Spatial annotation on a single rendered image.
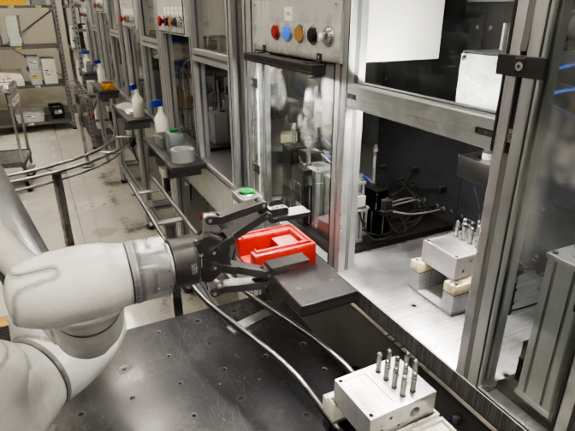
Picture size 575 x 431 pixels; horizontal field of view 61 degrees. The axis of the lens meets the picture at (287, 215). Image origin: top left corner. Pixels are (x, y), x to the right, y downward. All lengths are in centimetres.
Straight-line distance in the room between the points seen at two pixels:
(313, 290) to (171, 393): 39
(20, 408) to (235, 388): 45
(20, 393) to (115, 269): 34
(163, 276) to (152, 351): 63
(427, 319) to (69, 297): 65
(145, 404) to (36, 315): 53
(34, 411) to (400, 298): 71
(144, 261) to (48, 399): 39
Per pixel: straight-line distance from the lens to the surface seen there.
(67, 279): 68
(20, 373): 95
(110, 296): 69
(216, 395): 117
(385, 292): 108
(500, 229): 75
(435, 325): 100
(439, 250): 103
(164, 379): 123
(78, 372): 104
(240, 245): 118
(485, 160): 101
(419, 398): 81
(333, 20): 102
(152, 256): 70
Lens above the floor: 147
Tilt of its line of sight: 23 degrees down
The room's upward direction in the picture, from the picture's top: straight up
